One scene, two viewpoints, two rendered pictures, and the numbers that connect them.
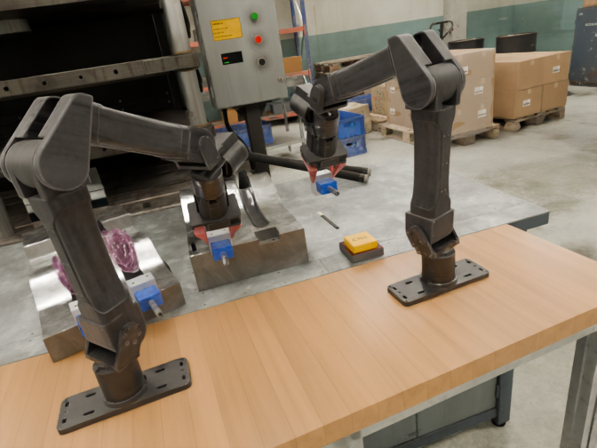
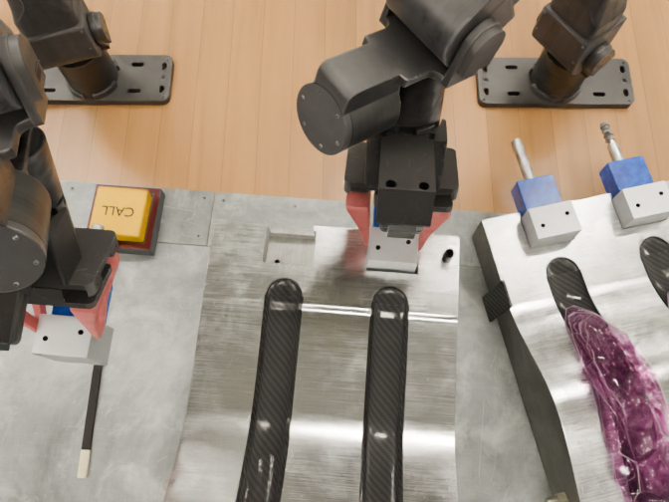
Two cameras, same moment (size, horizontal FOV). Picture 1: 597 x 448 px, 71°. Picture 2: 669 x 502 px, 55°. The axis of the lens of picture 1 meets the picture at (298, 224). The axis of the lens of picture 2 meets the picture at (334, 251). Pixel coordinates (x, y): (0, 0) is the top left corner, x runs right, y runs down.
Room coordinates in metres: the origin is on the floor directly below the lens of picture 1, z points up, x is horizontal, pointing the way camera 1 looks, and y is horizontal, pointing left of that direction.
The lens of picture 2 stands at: (1.07, 0.19, 1.52)
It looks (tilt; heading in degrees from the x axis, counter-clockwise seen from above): 71 degrees down; 198
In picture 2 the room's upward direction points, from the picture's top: straight up
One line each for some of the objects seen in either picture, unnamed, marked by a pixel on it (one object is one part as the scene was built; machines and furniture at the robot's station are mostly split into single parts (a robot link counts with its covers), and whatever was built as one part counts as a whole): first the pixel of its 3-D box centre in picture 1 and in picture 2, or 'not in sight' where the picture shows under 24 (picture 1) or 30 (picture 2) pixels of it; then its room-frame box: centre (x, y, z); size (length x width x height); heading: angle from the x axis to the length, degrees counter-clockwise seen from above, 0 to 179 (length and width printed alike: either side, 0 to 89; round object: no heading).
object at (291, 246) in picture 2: (267, 240); (291, 249); (0.87, 0.07, 0.87); 0.05 x 0.05 x 0.04; 13
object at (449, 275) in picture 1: (438, 266); (86, 63); (0.71, -0.26, 0.84); 0.20 x 0.07 x 0.08; 107
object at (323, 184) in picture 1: (328, 187); (85, 290); (0.99, -0.09, 0.94); 0.13 x 0.05 x 0.05; 13
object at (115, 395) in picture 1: (120, 376); (562, 67); (0.53, 0.31, 0.84); 0.20 x 0.07 x 0.08; 107
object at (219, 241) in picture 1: (222, 252); (394, 210); (0.80, 0.17, 0.89); 0.13 x 0.05 x 0.05; 13
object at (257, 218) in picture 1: (226, 199); (327, 459); (1.06, 0.18, 0.92); 0.35 x 0.16 x 0.09; 13
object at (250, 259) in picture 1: (234, 213); (315, 476); (1.08, 0.17, 0.87); 0.50 x 0.26 x 0.14; 13
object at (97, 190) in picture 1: (77, 180); not in sight; (1.74, 0.89, 0.87); 0.50 x 0.27 x 0.17; 13
